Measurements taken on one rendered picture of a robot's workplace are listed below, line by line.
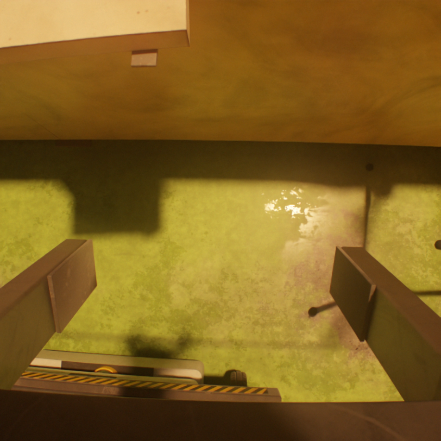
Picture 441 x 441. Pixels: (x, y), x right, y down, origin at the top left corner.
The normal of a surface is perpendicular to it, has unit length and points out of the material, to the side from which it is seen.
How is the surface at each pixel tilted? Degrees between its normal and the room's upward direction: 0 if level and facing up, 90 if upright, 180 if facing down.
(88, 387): 0
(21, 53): 90
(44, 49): 90
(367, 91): 90
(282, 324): 0
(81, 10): 0
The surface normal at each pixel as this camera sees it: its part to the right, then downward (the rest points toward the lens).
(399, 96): -0.04, 0.99
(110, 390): -0.04, -0.14
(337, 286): -1.00, -0.03
